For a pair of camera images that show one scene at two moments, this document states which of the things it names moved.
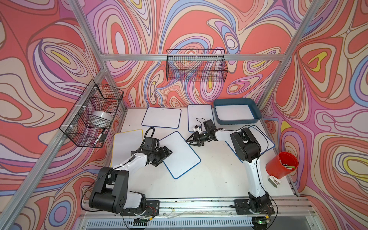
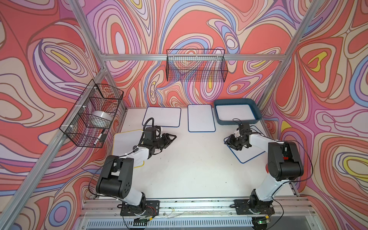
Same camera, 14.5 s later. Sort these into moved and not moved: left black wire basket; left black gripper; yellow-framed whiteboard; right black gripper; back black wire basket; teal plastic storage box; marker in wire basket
Moved: right black gripper; left black gripper
Not moved: back black wire basket; teal plastic storage box; left black wire basket; yellow-framed whiteboard; marker in wire basket
